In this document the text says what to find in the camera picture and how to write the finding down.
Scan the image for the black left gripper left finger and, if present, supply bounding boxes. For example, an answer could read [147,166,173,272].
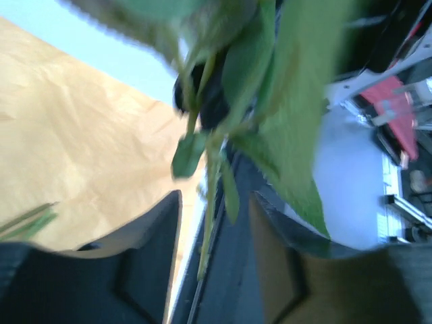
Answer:
[1,190,182,323]

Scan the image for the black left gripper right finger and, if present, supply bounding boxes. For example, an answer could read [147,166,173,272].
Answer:
[249,193,431,323]

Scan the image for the pink yellow flower bouquet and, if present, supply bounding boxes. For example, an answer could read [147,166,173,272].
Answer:
[1,202,58,242]

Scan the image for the orange wrapping paper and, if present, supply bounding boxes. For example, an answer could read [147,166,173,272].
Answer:
[0,16,207,291]

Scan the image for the pink rose stem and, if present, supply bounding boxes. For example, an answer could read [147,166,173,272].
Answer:
[72,1,369,278]

